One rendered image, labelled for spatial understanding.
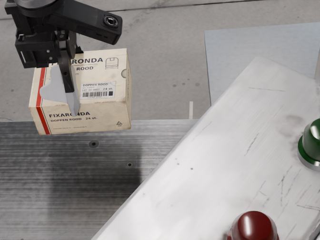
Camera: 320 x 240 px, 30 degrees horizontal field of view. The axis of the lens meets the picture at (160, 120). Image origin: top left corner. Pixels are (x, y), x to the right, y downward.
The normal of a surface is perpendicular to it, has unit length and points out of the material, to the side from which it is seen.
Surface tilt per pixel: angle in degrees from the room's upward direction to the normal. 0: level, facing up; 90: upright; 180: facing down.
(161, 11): 0
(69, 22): 89
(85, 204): 0
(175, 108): 0
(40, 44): 90
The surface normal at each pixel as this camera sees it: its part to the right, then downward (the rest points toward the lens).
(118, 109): 0.02, 0.77
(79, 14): 0.41, -0.58
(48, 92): -0.04, 0.37
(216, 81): -0.08, -0.63
